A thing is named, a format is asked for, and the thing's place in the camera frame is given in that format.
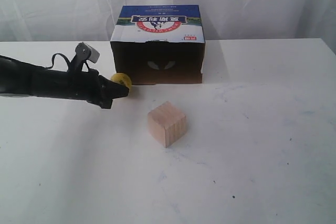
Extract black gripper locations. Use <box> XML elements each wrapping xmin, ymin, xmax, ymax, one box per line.
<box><xmin>31</xmin><ymin>70</ymin><xmax>129</xmax><ymax>109</ymax></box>

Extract yellow tennis ball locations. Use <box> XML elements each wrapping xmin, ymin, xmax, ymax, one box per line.
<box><xmin>110</xmin><ymin>72</ymin><xmax>132</xmax><ymax>90</ymax></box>

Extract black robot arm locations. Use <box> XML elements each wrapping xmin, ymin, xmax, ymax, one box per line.
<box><xmin>1</xmin><ymin>56</ymin><xmax>130</xmax><ymax>109</ymax></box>

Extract wooden cube block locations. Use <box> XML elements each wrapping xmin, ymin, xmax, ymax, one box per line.
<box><xmin>148</xmin><ymin>101</ymin><xmax>187</xmax><ymax>148</ymax></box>

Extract blue white cardboard box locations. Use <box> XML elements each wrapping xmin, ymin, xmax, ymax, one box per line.
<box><xmin>110</xmin><ymin>5</ymin><xmax>205</xmax><ymax>85</ymax></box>

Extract white backdrop curtain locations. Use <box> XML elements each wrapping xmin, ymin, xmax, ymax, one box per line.
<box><xmin>1</xmin><ymin>0</ymin><xmax>335</xmax><ymax>47</ymax></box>

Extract black camera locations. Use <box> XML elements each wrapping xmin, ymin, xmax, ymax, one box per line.
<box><xmin>75</xmin><ymin>42</ymin><xmax>100</xmax><ymax>63</ymax></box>

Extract black camera cable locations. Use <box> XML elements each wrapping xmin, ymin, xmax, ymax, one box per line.
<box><xmin>44</xmin><ymin>52</ymin><xmax>99</xmax><ymax>74</ymax></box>

